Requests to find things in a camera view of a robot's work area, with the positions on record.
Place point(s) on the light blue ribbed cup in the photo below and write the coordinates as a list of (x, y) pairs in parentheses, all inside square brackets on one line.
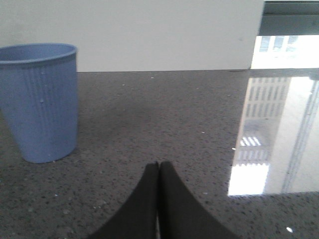
[(39, 100)]

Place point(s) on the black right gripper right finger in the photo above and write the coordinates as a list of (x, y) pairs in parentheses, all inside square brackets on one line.
[(181, 216)]

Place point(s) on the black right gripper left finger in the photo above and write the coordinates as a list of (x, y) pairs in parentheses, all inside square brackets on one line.
[(137, 217)]

